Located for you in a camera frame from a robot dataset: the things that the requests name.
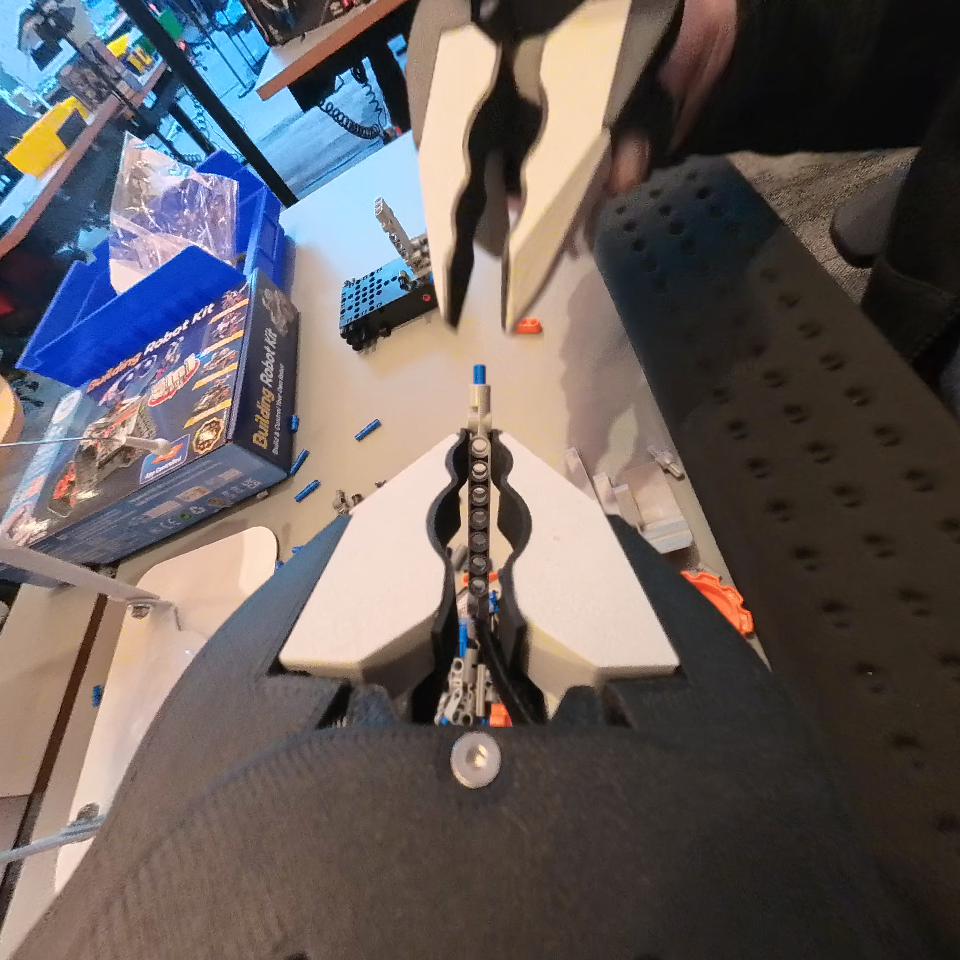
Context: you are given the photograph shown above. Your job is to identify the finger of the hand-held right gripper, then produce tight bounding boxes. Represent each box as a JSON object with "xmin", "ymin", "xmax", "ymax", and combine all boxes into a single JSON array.
[
  {"xmin": 501, "ymin": 0, "xmax": 636, "ymax": 336},
  {"xmin": 408, "ymin": 21, "xmax": 507, "ymax": 330}
]

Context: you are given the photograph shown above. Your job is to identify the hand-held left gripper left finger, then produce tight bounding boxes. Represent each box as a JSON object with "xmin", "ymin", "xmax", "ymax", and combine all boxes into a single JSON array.
[{"xmin": 277, "ymin": 432, "xmax": 471, "ymax": 725}]

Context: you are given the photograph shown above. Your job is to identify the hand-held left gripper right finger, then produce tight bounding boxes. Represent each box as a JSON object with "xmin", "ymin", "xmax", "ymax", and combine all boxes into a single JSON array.
[{"xmin": 489, "ymin": 432, "xmax": 681, "ymax": 725}]

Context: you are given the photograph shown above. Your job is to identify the grey and black beam assembly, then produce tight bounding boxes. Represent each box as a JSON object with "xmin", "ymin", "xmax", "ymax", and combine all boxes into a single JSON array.
[{"xmin": 465, "ymin": 429, "xmax": 498, "ymax": 601}]

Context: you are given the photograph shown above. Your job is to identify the person's right forearm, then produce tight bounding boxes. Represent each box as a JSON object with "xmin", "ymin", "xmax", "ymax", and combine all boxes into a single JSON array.
[{"xmin": 675, "ymin": 0, "xmax": 960, "ymax": 162}]

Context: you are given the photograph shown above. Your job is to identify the person's right hand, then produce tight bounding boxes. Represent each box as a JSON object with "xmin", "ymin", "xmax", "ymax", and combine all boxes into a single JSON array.
[{"xmin": 609, "ymin": 15, "xmax": 740, "ymax": 193}]

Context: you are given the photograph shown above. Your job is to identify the grey curved panel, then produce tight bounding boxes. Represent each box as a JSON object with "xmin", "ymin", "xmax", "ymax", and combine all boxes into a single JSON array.
[{"xmin": 607, "ymin": 461, "xmax": 691, "ymax": 552}]

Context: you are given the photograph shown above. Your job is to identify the orange gear wheel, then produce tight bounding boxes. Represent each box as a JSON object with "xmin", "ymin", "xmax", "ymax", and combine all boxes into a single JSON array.
[{"xmin": 681, "ymin": 568, "xmax": 753, "ymax": 639}]

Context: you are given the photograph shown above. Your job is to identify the white book stand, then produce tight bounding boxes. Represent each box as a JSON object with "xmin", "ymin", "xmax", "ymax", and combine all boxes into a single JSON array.
[{"xmin": 0, "ymin": 378, "xmax": 282, "ymax": 894}]

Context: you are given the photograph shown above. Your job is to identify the wooden edged desk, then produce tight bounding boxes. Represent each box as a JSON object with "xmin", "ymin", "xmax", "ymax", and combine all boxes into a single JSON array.
[
  {"xmin": 0, "ymin": 60, "xmax": 174, "ymax": 260},
  {"xmin": 257, "ymin": 0, "xmax": 421, "ymax": 102}
]

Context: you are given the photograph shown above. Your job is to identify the black perforated block assembly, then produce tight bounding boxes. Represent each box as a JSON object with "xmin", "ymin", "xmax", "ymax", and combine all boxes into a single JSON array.
[{"xmin": 339, "ymin": 196, "xmax": 440, "ymax": 354}]

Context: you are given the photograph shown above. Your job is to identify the black steel column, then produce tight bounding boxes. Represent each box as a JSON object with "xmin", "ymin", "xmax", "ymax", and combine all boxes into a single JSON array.
[{"xmin": 120, "ymin": 0, "xmax": 301, "ymax": 207}]

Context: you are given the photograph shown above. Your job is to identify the black perforated edge pad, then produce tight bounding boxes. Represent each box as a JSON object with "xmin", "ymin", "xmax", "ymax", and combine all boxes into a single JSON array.
[{"xmin": 596, "ymin": 157, "xmax": 960, "ymax": 960}]

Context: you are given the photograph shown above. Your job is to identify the blue robot kit box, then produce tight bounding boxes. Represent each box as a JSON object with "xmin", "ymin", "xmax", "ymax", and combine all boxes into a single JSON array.
[{"xmin": 0, "ymin": 270, "xmax": 301, "ymax": 564}]

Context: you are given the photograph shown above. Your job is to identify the clear plastic bag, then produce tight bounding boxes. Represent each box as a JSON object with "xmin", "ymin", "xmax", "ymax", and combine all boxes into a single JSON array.
[{"xmin": 108, "ymin": 135, "xmax": 249, "ymax": 297}]

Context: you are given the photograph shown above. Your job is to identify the blue plastic bin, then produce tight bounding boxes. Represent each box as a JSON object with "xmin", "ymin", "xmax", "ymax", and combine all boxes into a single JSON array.
[{"xmin": 18, "ymin": 146, "xmax": 290, "ymax": 387}]

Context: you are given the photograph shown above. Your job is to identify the yellow bin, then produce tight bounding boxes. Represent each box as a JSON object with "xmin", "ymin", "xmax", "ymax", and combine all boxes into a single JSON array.
[{"xmin": 6, "ymin": 101, "xmax": 85, "ymax": 177}]

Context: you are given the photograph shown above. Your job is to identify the black coiled cable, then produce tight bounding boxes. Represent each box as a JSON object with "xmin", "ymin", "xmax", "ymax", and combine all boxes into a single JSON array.
[{"xmin": 318, "ymin": 63, "xmax": 385, "ymax": 141}]

